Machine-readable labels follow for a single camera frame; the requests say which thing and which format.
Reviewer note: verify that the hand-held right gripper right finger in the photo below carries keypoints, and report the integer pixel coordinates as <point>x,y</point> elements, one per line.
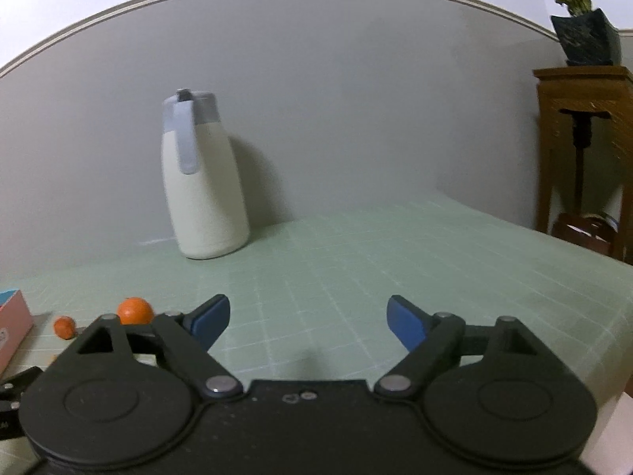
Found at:
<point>405,321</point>

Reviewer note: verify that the green grid tablecloth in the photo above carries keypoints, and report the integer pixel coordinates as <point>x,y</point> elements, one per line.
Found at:
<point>346,257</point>

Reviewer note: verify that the white jug with grey lid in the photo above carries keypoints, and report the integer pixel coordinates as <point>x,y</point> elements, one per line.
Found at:
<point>207,198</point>

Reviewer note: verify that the orange mandarin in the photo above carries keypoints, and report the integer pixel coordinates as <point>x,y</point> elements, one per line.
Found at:
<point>134,310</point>

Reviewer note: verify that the wooden plant stand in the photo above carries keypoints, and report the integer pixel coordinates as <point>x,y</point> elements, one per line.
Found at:
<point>549,158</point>

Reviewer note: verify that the colourful cardboard box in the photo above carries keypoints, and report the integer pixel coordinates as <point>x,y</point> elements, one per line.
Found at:
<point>12,321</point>

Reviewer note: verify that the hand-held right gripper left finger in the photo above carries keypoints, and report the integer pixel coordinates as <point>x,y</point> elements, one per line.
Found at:
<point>210,321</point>

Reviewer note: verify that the dark brown container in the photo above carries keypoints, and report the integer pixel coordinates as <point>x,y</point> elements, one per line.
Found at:
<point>588,242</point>

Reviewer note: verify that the small red-orange fruit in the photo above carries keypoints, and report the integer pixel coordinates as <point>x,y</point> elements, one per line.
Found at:
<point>64,327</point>

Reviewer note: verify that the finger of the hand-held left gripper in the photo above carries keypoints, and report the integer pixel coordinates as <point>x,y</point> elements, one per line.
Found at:
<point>20,383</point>

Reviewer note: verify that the potted green plant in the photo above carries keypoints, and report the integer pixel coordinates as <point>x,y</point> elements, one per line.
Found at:
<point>586,39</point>

